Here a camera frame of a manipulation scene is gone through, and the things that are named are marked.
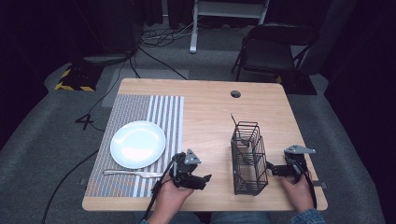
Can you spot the white metal desk frame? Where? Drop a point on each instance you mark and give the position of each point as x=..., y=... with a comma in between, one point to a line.
x=194, y=31

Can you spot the grey striped placemat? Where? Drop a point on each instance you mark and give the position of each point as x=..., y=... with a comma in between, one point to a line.
x=130, y=107

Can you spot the person's right hand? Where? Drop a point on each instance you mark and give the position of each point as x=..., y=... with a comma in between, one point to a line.
x=299, y=194

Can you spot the dark utensil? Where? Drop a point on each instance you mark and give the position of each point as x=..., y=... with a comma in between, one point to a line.
x=236, y=127

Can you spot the black table grommet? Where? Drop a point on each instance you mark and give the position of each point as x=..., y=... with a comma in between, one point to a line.
x=235, y=94

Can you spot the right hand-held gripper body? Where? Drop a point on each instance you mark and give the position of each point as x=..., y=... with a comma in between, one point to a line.
x=295, y=163

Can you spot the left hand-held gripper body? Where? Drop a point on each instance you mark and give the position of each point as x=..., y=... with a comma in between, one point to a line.
x=183, y=172

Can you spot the black base with hazard stripes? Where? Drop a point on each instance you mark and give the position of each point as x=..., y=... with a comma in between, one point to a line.
x=79, y=79

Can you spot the white plate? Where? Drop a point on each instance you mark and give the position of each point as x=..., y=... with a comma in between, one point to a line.
x=138, y=144

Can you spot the person's left hand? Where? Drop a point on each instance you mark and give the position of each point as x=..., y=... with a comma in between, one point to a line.
x=169, y=199

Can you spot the grey table bracket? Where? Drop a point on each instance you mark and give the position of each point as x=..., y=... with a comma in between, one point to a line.
x=320, y=184
x=83, y=181

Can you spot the black folding chair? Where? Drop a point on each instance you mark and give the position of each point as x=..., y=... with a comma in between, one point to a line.
x=271, y=53

